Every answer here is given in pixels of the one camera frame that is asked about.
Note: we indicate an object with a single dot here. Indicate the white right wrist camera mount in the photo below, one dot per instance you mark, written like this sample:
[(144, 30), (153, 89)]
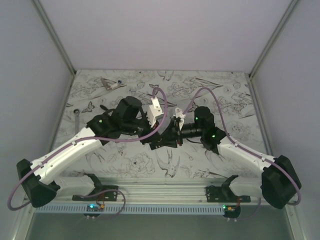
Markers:
[(179, 113)]

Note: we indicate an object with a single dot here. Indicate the grey slotted cable duct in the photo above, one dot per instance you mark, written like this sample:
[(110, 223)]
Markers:
[(130, 209)]

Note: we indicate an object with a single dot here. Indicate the black handled screwdriver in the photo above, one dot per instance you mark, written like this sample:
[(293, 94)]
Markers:
[(103, 107)]

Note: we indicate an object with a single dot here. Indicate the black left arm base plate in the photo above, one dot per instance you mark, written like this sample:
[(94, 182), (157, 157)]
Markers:
[(107, 193)]

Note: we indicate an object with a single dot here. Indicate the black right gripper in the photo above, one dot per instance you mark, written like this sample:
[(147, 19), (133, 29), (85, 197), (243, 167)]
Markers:
[(172, 134)]

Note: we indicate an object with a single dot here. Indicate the small metal bracket tool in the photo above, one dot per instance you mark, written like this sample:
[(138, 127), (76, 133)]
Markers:
[(105, 84)]

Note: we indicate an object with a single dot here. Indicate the black fuse box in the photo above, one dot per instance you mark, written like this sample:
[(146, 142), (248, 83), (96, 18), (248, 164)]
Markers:
[(156, 145)]

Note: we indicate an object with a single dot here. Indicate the aluminium frame rail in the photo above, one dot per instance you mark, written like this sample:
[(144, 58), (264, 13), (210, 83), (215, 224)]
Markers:
[(140, 189)]

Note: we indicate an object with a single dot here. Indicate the controller board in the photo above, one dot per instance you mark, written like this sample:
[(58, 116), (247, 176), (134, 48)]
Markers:
[(93, 211), (231, 211)]

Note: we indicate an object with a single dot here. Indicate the chrome ratchet wrench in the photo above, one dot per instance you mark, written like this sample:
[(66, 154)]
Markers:
[(76, 113)]

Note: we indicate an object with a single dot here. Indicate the right controller board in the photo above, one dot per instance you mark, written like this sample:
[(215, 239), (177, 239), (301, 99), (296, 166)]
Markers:
[(231, 211)]

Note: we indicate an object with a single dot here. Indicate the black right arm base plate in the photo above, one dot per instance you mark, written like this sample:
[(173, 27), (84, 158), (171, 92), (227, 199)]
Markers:
[(219, 194)]

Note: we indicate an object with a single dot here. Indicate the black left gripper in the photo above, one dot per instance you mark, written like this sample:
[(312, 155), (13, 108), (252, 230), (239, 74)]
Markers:
[(153, 137)]

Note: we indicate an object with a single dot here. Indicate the left controller board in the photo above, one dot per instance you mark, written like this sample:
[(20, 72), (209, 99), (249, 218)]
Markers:
[(93, 211)]

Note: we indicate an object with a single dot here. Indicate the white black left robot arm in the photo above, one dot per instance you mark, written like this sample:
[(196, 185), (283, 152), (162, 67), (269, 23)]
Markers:
[(124, 124)]

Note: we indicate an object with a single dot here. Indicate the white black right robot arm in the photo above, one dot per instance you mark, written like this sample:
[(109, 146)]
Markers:
[(278, 181)]

